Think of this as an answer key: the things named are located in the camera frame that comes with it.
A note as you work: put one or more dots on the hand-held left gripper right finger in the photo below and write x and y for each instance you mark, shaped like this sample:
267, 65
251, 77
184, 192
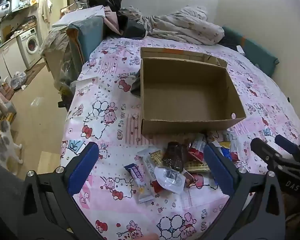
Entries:
218, 170

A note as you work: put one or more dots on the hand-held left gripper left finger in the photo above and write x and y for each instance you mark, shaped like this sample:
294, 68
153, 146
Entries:
83, 167

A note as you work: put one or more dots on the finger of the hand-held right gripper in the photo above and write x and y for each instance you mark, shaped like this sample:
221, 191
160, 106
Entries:
286, 145
262, 148

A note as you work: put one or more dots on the blue yellow snack packet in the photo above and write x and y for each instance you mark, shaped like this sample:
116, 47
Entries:
227, 152

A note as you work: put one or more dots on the plaid brown snack packet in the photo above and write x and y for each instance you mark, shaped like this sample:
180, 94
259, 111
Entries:
196, 166

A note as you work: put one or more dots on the dark brown chocolate bar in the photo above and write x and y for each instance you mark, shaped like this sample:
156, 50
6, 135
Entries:
173, 156

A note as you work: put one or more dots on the clear plastic snack packet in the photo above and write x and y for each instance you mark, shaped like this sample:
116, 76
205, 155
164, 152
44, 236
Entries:
168, 180

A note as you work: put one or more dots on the blue white snack bar packet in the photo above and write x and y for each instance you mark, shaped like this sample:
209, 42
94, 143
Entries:
137, 177

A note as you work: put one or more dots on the long white biscuit packet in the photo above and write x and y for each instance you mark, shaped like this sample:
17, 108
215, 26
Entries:
147, 165

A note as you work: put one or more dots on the cardboard box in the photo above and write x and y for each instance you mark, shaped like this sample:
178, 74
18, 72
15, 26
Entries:
187, 97

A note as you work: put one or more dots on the small brown snack packet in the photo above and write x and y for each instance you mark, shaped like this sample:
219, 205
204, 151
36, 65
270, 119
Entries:
190, 178

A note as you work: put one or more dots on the red white snack packet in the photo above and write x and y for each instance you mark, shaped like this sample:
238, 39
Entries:
197, 146

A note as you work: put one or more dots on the crumpled white wrapper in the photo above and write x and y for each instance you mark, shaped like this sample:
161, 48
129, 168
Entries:
223, 136

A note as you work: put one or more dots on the light wooden board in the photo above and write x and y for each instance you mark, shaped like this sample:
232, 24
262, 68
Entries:
48, 163

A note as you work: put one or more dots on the yellow checkered wafer packet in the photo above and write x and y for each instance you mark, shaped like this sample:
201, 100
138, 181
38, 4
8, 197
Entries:
157, 158

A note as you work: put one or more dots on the white and grey cat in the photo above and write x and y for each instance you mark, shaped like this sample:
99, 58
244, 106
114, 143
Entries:
3, 147

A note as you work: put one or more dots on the pink cartoon printed blanket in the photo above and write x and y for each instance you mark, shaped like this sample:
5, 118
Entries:
110, 85

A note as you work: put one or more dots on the teal folded mattress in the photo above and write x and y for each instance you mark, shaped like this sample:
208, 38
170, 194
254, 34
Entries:
255, 52

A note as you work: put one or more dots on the dark cloth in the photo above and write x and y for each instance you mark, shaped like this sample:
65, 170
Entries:
136, 86

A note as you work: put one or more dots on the small white object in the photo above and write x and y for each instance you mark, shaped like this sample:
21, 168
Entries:
240, 51

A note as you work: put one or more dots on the beige cat tree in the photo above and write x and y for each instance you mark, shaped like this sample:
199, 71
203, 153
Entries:
0, 100

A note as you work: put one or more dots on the clear plastic bag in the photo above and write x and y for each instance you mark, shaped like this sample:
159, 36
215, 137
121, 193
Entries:
18, 80

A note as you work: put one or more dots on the plastic covered furniture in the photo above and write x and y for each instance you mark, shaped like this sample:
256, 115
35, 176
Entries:
56, 47

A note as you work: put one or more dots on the teal cushion with orange edge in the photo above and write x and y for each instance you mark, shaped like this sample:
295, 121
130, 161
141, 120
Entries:
90, 37

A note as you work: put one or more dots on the white kitchen cabinet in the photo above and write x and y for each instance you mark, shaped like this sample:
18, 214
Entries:
7, 60

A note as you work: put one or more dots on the white washing machine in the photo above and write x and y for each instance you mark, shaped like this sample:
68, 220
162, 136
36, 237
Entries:
30, 46

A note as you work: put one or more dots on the rumpled floral blanket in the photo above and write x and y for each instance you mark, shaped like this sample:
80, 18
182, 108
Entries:
185, 27

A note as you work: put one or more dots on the black clothing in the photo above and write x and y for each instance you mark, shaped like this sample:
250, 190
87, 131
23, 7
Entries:
133, 27

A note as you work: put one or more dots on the pink cloth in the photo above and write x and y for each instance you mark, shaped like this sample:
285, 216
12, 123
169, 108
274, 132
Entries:
112, 20

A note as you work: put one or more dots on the white flat board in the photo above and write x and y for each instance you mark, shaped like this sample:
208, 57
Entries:
80, 16

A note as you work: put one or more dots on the small brown carton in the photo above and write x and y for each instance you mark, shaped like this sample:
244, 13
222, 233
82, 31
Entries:
28, 26

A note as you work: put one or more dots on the hanging beige towel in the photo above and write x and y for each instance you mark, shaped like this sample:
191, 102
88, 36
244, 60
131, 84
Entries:
46, 10

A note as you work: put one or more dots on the white water heater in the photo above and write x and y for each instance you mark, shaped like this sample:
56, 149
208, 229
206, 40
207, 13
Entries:
14, 2

